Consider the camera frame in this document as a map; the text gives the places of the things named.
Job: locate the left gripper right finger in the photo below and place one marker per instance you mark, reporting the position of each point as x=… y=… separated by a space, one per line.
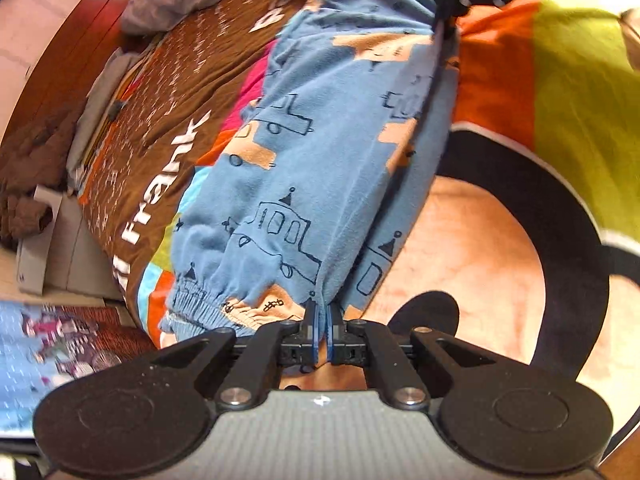
x=372 y=347

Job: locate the colourful paul frank blanket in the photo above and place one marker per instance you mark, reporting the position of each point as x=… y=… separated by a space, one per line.
x=528 y=241

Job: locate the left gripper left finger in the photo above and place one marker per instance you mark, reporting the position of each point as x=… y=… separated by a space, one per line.
x=259 y=361

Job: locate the white bedside table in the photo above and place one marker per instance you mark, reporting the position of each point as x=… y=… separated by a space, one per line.
x=65 y=255

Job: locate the blue patterned children's pants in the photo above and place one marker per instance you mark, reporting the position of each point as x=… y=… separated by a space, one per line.
x=311 y=200

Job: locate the grey pillow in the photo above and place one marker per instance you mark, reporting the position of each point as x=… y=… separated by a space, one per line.
x=98 y=97

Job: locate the brown puffer jacket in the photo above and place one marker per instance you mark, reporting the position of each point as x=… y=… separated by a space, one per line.
x=34 y=155

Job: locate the wooden headboard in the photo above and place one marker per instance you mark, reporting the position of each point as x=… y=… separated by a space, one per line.
x=52 y=51

